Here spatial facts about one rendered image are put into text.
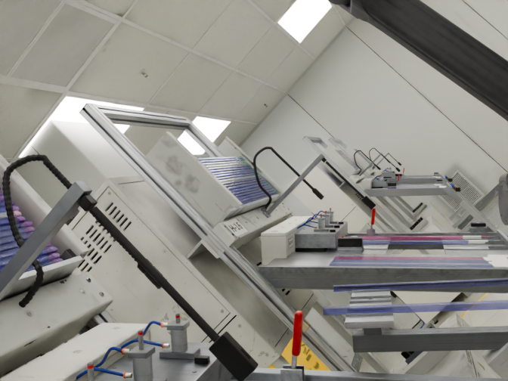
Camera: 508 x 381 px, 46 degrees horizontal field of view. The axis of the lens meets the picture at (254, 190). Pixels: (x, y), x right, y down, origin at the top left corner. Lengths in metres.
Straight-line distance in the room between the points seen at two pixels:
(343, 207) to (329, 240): 3.25
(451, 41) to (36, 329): 0.66
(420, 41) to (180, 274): 1.12
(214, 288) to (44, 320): 0.90
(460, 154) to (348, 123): 1.53
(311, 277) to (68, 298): 0.85
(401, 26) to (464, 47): 0.08
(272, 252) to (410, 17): 1.15
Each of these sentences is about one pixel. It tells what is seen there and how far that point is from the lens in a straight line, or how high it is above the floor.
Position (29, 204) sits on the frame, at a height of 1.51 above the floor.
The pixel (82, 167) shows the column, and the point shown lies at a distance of 4.07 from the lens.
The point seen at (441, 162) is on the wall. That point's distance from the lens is 8.23.
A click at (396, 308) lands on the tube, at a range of 0.95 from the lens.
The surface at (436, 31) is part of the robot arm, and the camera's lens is 0.83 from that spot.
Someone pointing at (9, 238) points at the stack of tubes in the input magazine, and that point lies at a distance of 0.91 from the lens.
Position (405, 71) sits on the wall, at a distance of 8.29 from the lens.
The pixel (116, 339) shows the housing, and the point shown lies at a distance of 0.87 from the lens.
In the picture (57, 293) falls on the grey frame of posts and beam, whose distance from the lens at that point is 0.93.
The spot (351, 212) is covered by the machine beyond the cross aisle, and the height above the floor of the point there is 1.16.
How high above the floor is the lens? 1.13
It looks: 8 degrees up
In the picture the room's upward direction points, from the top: 45 degrees counter-clockwise
